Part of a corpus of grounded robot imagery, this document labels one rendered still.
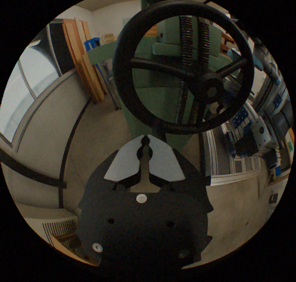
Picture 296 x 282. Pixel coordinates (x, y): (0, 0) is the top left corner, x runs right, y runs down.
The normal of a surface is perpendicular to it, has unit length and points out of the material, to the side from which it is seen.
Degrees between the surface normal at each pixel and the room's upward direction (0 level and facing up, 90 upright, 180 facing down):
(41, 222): 90
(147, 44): 90
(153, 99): 90
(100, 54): 90
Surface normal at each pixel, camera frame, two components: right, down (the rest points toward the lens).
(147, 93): 0.00, 0.84
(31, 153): 1.00, -0.07
